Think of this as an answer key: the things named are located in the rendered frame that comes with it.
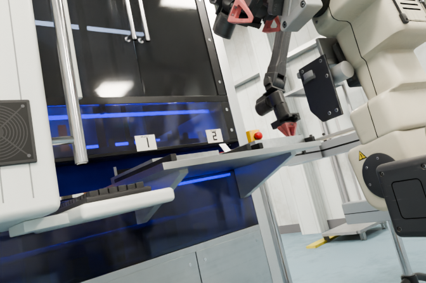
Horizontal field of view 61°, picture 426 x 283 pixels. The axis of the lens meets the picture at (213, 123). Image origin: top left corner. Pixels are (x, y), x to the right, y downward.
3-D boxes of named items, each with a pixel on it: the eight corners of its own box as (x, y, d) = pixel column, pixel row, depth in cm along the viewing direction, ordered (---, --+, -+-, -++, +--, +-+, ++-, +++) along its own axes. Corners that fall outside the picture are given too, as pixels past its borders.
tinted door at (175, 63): (144, 97, 147) (119, -30, 159) (225, 96, 174) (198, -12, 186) (145, 96, 147) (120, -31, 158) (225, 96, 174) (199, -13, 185)
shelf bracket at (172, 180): (137, 224, 128) (130, 188, 131) (144, 222, 130) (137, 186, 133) (188, 215, 103) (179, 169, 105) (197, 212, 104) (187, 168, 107)
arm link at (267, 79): (268, 73, 141) (283, 80, 146) (248, 87, 149) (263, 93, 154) (273, 100, 136) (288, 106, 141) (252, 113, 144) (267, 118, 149)
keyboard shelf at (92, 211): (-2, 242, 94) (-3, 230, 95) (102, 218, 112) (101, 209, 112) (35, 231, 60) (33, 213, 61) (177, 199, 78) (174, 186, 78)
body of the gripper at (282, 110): (282, 127, 144) (276, 110, 146) (301, 117, 136) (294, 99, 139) (271, 128, 140) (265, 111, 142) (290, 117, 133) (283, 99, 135)
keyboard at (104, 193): (40, 221, 99) (39, 212, 100) (91, 210, 108) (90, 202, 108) (87, 203, 69) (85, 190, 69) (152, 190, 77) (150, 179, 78)
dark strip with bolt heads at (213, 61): (228, 139, 167) (191, -14, 182) (236, 138, 170) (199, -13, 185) (230, 138, 166) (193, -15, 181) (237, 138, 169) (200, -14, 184)
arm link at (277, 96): (275, 87, 138) (284, 88, 142) (262, 96, 143) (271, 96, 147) (281, 104, 136) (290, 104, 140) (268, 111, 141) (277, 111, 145)
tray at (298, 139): (201, 169, 148) (199, 161, 149) (247, 162, 164) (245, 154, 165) (257, 150, 123) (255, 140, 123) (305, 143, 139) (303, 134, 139)
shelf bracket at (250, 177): (240, 198, 159) (233, 169, 162) (245, 197, 161) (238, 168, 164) (300, 186, 134) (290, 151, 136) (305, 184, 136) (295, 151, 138)
